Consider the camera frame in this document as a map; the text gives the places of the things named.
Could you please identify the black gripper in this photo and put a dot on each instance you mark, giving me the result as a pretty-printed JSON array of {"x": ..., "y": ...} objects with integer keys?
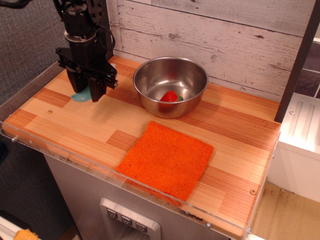
[{"x": 84, "y": 52}]

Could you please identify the light blue scrub brush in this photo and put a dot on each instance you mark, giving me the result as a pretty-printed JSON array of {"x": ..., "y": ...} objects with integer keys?
[{"x": 83, "y": 96}]

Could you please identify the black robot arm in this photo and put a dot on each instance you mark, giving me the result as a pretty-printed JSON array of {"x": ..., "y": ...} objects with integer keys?
[{"x": 86, "y": 17}]

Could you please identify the orange knitted cloth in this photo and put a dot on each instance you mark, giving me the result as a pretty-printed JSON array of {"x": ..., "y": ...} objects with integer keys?
[{"x": 167, "y": 160}]

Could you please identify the stainless steel bowl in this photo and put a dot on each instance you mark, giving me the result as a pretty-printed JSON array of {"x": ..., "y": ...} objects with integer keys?
[{"x": 157, "y": 76}]

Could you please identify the red toy strawberry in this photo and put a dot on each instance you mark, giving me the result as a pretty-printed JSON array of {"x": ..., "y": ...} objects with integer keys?
[{"x": 171, "y": 97}]

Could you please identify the silver toy fridge dispenser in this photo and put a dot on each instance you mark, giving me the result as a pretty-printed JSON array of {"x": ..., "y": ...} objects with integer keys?
[{"x": 123, "y": 223}]

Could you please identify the yellow object at corner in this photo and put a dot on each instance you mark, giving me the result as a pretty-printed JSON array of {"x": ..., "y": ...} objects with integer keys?
[{"x": 25, "y": 234}]

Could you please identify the white toy sink cabinet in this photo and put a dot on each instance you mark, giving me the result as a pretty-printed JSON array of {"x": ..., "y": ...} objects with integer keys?
[{"x": 296, "y": 159}]

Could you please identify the clear acrylic guard rail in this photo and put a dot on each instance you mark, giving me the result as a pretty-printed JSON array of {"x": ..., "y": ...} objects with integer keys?
[{"x": 221, "y": 206}]

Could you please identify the dark vertical post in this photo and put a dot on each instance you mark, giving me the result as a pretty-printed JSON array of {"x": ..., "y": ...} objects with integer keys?
[{"x": 299, "y": 62}]

